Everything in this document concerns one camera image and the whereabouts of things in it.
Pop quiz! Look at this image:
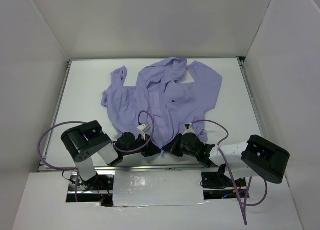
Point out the lavender zip-up jacket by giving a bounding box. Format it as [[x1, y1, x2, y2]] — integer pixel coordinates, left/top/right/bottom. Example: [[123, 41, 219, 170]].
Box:
[[101, 57, 223, 148]]

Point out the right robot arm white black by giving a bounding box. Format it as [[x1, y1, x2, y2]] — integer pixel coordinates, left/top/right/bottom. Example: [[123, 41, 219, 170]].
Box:
[[162, 132, 290, 186]]

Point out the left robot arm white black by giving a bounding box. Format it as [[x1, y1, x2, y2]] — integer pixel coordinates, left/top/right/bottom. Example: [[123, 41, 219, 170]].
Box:
[[61, 120, 161, 190]]

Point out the silver foil tape panel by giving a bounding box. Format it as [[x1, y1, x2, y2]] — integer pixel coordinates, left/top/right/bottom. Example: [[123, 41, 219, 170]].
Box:
[[113, 170, 205, 207]]

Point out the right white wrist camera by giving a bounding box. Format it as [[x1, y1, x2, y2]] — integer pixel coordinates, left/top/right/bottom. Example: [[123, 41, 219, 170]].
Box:
[[183, 123, 195, 135]]

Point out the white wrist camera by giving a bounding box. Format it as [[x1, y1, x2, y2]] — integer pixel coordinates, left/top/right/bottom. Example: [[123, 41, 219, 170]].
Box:
[[137, 123, 150, 140], [183, 123, 195, 135]]

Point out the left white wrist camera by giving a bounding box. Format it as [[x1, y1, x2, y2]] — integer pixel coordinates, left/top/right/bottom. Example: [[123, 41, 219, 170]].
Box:
[[137, 123, 150, 140]]

